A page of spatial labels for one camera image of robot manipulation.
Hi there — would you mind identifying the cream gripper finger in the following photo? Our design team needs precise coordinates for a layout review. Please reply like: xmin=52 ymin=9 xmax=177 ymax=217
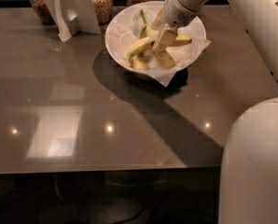
xmin=151 ymin=9 xmax=164 ymax=31
xmin=152 ymin=26 xmax=178 ymax=52

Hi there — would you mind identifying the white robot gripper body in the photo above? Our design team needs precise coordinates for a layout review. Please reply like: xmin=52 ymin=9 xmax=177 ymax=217
xmin=163 ymin=0 xmax=199 ymax=27

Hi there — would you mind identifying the yellow banana with sticker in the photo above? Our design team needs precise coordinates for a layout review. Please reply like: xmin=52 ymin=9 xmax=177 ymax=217
xmin=126 ymin=35 xmax=192 ymax=62

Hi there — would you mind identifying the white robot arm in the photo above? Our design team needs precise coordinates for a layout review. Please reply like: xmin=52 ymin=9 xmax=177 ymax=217
xmin=153 ymin=0 xmax=278 ymax=224

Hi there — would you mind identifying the white bowl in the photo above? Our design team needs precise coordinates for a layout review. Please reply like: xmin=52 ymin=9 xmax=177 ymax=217
xmin=105 ymin=1 xmax=210 ymax=77

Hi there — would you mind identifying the yellow banana lower left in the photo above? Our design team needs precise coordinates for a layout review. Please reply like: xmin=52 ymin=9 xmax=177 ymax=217
xmin=132 ymin=55 xmax=149 ymax=70

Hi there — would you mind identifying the white paper liner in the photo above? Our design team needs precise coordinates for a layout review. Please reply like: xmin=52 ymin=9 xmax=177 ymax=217
xmin=105 ymin=8 xmax=211 ymax=87

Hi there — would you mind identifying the glass jar of grains middle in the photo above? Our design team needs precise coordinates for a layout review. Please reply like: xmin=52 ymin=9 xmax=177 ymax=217
xmin=91 ymin=0 xmax=113 ymax=24

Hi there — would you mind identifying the white paper sign stand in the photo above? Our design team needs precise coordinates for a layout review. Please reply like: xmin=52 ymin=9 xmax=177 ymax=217
xmin=44 ymin=0 xmax=101 ymax=42

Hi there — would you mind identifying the glass jar of nuts left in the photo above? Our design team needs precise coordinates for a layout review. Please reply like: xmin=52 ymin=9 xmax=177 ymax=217
xmin=29 ymin=0 xmax=54 ymax=25

